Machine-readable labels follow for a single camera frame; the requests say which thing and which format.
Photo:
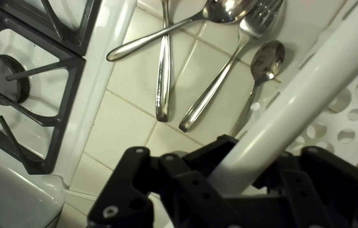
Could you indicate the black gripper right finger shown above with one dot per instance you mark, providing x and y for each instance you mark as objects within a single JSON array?
[{"x": 336, "y": 194}]

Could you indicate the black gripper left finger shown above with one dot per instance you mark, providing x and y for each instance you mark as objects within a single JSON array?
[{"x": 145, "y": 190}]

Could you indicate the white plastic dish rack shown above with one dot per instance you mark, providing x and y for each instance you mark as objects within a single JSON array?
[{"x": 298, "y": 96}]

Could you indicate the silver fork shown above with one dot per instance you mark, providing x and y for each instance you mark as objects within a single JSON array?
[
  {"x": 211, "y": 90},
  {"x": 163, "y": 84}
]

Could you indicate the black burner grate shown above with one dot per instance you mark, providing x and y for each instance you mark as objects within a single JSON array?
[{"x": 67, "y": 109}]

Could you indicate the small silver spoon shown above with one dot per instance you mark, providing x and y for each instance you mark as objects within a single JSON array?
[{"x": 269, "y": 61}]

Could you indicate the dark round burner cap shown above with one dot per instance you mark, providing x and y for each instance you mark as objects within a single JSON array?
[{"x": 2, "y": 80}]

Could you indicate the large silver spoon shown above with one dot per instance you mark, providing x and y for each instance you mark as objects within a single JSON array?
[{"x": 225, "y": 10}]

